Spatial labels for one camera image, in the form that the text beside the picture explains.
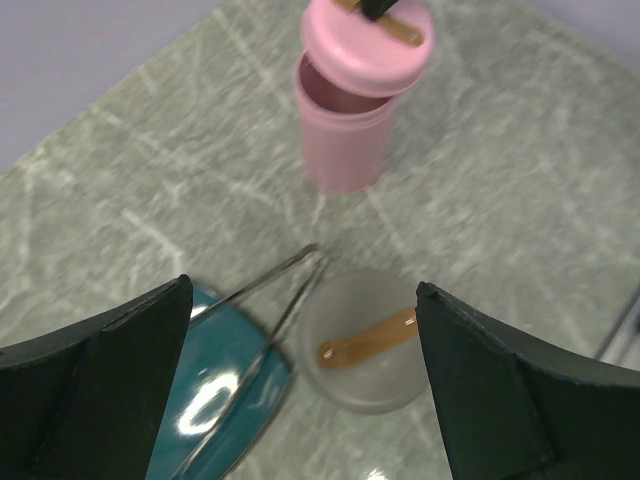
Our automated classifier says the grey round lid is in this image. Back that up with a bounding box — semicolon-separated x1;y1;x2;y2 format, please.
295;269;428;414

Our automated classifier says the aluminium frame rail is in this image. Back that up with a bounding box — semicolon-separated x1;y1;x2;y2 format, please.
595;297;639;371

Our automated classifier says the pink round lid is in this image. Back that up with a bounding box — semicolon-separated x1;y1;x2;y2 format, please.
300;1;435;97

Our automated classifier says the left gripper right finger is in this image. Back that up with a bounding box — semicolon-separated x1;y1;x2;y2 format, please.
416;282;639;479

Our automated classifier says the pink cylindrical container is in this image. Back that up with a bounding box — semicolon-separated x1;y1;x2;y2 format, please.
294;53;397;194

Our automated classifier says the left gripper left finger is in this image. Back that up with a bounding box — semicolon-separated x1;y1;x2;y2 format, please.
1;275;193;479

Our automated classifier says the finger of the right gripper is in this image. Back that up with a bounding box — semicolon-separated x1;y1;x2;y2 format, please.
359;0;399;21

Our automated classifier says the teal square plate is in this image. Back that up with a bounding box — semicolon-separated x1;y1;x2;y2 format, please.
146;304;293;479

